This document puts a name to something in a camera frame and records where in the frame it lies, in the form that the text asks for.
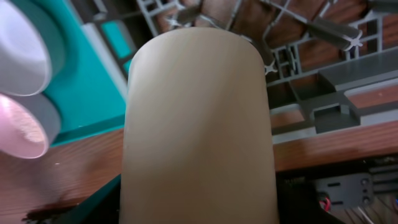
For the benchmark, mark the pink small bowl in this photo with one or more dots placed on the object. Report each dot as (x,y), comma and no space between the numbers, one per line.
(29,125)

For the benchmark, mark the grey dishwasher rack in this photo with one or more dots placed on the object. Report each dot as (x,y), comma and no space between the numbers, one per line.
(317,54)

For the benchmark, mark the teal serving tray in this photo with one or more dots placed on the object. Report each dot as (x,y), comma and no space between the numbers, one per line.
(91,88)

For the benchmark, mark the white cup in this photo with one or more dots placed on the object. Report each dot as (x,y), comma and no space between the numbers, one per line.
(197,133)

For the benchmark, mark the grey bowl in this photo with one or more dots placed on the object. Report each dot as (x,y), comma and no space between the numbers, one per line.
(33,50)

